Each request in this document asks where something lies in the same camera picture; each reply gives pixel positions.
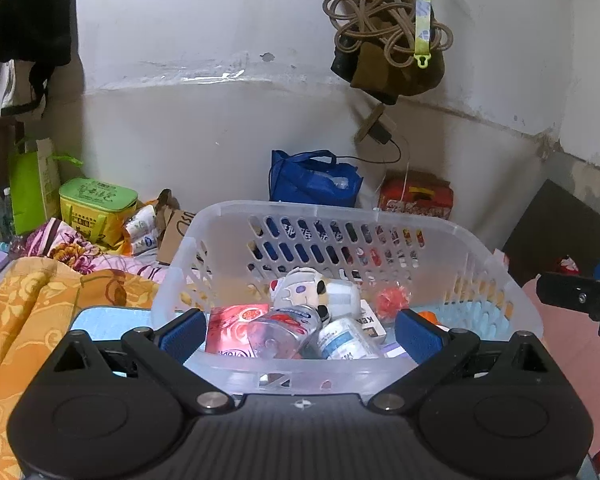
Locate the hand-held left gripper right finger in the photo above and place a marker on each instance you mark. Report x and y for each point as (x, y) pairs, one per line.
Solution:
(419, 337)

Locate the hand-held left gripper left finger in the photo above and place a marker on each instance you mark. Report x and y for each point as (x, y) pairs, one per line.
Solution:
(184, 335)

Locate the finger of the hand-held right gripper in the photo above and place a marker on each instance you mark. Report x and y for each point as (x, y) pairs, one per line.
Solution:
(570, 291)

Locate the red mesh ball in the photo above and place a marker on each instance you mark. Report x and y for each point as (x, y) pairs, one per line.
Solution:
(392, 300)

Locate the red and white packet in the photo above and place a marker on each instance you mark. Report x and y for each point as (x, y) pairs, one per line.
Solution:
(230, 330)

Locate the white box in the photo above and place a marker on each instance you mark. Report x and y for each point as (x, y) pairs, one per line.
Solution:
(372, 322)

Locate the white jar with blue label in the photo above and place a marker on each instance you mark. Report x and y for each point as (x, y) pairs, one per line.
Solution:
(345, 340)

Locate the translucent white cup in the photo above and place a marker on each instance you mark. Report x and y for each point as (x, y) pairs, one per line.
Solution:
(342, 295)

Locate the clear bottle with red label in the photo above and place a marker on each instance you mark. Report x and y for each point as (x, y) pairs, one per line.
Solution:
(285, 330)

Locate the clear plastic basket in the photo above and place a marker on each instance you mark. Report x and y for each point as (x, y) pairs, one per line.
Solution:
(220, 240)

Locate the plush toy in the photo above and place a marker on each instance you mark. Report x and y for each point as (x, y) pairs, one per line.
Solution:
(300, 285)

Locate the red and white toy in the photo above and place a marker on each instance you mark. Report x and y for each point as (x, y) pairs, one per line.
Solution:
(566, 265)

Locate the black board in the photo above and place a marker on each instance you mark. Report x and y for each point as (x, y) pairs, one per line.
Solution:
(560, 230)

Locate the cardboard box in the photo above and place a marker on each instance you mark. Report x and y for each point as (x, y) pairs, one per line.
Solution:
(172, 235)

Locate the white and blue tube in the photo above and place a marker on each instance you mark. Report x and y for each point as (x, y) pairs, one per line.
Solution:
(142, 222)

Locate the red gift box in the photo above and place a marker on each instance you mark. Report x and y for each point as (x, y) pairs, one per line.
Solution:
(420, 200)

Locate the floral pink blanket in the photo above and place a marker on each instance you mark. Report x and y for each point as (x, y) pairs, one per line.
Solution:
(65, 245)

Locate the green and yellow box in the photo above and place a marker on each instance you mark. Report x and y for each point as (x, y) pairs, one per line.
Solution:
(97, 210)

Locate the orange patterned blanket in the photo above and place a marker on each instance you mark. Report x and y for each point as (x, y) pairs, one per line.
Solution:
(25, 320)

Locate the blue fabric bag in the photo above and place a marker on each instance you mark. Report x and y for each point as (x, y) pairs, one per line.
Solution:
(305, 180)

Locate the black charger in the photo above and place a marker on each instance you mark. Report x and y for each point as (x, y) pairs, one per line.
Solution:
(381, 131)

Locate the wooden peg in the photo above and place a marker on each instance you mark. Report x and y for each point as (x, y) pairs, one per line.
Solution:
(367, 127)

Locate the green shopping bag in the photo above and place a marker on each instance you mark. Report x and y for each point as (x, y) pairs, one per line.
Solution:
(27, 185)

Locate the brown hanging bag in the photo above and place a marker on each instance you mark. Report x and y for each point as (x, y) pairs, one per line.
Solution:
(400, 75)

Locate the white hanging cloth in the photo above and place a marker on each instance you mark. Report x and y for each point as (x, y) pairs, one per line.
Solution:
(0, 85)

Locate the black hanging garment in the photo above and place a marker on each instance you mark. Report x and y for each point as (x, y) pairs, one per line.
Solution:
(40, 25)

